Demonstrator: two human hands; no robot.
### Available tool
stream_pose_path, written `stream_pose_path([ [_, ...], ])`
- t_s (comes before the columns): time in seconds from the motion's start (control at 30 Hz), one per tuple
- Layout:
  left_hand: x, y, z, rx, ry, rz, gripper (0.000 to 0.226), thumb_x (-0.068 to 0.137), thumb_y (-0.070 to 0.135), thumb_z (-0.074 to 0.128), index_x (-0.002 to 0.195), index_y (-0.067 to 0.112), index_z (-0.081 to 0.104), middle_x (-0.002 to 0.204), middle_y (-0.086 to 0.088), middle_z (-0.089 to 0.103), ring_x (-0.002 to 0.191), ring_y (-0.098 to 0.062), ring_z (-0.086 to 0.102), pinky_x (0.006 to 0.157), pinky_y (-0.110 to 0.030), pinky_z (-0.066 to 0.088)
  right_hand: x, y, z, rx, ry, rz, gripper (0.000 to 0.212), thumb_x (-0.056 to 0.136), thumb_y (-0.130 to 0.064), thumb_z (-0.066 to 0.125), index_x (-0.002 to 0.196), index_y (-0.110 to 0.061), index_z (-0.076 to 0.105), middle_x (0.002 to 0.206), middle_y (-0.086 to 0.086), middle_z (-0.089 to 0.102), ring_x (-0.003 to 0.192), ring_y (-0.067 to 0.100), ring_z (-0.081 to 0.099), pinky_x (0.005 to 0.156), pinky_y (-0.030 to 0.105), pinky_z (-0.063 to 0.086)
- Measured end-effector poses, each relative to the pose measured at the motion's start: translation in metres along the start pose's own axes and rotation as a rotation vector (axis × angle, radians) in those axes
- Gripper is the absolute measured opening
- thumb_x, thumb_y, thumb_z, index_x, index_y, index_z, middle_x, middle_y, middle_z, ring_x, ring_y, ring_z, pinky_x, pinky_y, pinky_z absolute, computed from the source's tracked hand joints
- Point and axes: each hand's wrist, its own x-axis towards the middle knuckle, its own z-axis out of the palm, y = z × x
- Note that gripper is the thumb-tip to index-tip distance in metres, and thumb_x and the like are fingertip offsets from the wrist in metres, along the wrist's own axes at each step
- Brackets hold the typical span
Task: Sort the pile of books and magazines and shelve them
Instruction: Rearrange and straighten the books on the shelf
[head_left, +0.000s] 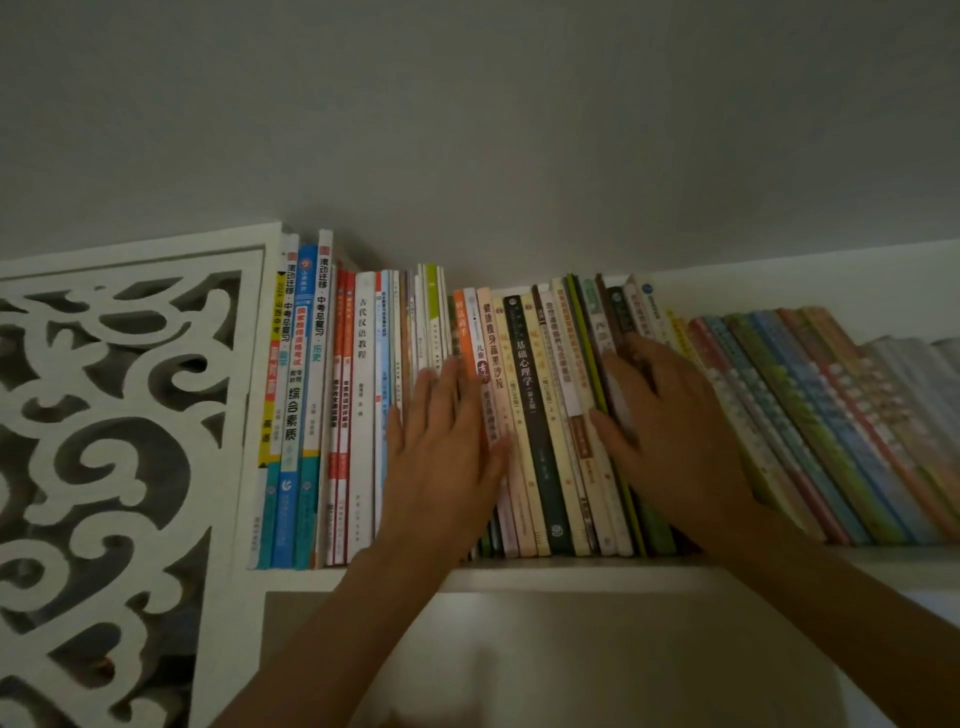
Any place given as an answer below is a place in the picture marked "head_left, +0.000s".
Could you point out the white carved lattice panel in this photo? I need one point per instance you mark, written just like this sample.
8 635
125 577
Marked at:
150 251

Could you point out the person's right hand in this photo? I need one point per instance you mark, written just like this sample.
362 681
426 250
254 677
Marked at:
682 450

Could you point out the person's right forearm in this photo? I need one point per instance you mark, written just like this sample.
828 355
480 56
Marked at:
840 622

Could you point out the white bookshelf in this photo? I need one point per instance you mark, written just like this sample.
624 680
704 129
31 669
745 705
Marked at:
600 577

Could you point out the row of shelved books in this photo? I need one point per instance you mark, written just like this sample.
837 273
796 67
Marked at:
360 450

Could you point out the person's left forearm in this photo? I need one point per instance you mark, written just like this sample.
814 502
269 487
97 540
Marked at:
337 645

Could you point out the person's left hand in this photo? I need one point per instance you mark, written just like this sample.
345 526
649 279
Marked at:
442 487

